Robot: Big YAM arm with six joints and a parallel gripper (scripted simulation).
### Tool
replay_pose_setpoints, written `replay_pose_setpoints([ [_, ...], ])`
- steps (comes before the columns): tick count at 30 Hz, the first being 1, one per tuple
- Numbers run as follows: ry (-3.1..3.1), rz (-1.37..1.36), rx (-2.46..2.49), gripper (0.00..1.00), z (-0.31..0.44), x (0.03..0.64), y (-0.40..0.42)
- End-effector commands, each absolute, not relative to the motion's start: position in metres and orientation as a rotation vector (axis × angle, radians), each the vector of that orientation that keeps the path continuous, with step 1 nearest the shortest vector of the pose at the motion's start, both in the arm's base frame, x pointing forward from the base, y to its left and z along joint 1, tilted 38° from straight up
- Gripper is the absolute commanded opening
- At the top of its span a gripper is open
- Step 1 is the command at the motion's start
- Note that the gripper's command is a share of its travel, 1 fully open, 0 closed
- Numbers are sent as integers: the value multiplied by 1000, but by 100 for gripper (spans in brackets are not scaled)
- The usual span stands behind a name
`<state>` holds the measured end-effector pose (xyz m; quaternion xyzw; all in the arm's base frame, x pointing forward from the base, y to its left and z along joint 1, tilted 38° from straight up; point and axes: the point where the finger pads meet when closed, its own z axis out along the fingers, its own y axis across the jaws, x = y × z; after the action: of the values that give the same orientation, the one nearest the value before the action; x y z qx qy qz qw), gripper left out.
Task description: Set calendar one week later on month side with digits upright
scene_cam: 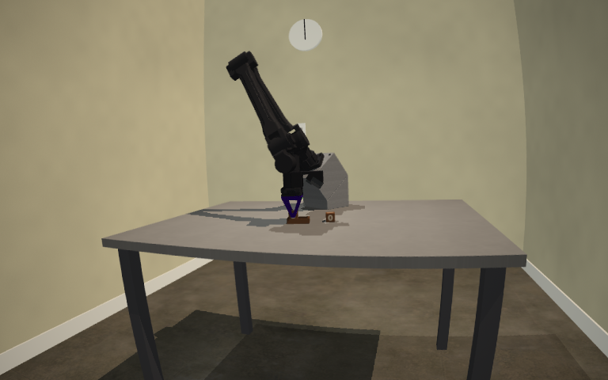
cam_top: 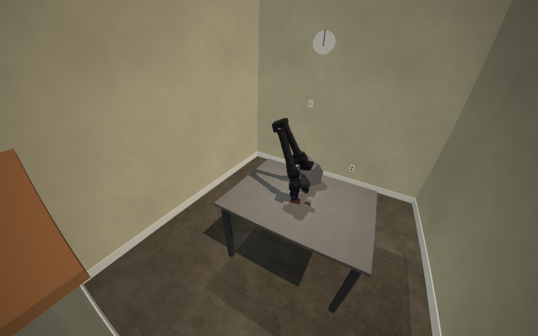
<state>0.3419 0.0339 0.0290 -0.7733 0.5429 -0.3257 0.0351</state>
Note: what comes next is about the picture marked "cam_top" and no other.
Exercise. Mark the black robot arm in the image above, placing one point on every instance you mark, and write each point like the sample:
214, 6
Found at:
298, 158

